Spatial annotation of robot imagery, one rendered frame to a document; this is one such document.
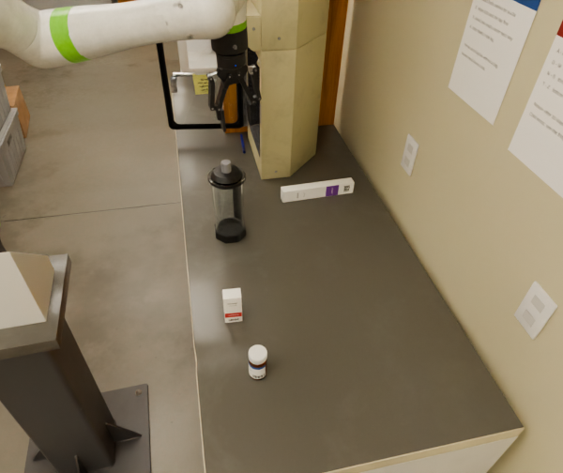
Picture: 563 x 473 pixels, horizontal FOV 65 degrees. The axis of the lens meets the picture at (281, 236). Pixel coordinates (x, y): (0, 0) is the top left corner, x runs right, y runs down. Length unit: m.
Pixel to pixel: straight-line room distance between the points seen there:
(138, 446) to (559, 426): 1.55
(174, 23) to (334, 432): 0.93
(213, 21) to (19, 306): 0.82
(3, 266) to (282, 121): 0.94
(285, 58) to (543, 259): 0.92
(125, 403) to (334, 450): 1.34
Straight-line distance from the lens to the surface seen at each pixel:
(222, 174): 1.28
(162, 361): 2.29
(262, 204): 1.55
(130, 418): 2.16
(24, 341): 1.31
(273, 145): 1.60
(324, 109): 2.02
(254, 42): 1.44
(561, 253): 1.02
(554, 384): 1.12
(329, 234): 1.45
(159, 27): 1.06
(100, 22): 1.12
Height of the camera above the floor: 1.89
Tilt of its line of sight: 42 degrees down
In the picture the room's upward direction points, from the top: 2 degrees clockwise
